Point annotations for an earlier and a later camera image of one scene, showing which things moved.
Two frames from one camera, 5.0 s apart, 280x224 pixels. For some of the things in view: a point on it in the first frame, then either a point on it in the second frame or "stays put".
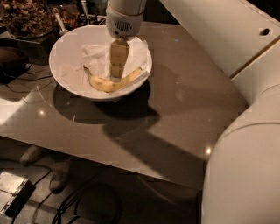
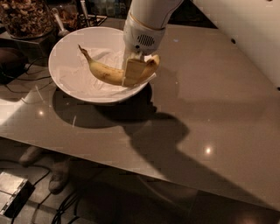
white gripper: (123, 25) -> (139, 39)
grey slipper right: (61, 168) stays put
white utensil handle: (62, 28) stays put
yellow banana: (107, 86) -> (115, 75)
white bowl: (80, 60) stays put
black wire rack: (89, 19) stays put
